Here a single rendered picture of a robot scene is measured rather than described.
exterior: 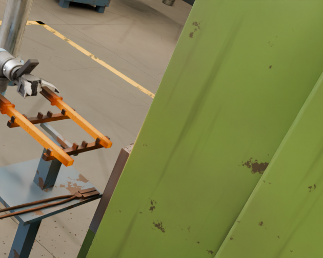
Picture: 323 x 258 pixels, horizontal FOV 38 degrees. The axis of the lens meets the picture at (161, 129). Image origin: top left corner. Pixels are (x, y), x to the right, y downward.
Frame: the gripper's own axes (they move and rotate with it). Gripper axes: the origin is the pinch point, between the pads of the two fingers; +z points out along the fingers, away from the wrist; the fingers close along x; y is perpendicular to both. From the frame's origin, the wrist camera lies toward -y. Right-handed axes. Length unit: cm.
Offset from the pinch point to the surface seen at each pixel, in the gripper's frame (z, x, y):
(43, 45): -237, -208, 97
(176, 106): 66, 12, -35
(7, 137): -93, -69, 97
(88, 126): 27.7, 0.3, -0.9
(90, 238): 40, -13, 54
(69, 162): 43.8, 23.2, -0.5
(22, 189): 25.1, 21.3, 26.3
